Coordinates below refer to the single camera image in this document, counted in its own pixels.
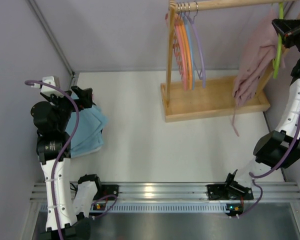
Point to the purple clothes hanger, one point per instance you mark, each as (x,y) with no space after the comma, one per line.
(202,72)

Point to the green clothes hanger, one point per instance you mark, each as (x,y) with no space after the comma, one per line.
(277,61)

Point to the orange clothes hanger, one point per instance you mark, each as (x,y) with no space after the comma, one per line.
(185,53)

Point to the aluminium mounting rail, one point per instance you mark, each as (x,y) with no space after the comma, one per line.
(191,196)

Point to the pink clothes hanger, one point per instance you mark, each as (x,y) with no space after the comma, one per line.
(176,49)

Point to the pink trousers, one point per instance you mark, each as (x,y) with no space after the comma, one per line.
(260,50)

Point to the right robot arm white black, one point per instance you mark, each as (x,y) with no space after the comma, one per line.
(281,147)

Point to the blue clothes hanger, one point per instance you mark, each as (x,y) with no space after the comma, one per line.
(188,34)

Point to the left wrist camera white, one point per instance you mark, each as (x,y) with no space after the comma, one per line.
(49,85)

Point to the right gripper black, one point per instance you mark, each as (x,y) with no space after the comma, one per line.
(290,31)

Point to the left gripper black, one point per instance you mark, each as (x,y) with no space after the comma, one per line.
(78,99)

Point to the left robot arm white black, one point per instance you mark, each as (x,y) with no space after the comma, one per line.
(67,214)

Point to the blue trousers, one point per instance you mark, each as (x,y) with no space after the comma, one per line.
(82,133)

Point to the white laundry basket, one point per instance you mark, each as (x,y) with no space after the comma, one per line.
(94,150)

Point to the wooden clothes rack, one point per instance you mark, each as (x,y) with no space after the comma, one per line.
(215,100)

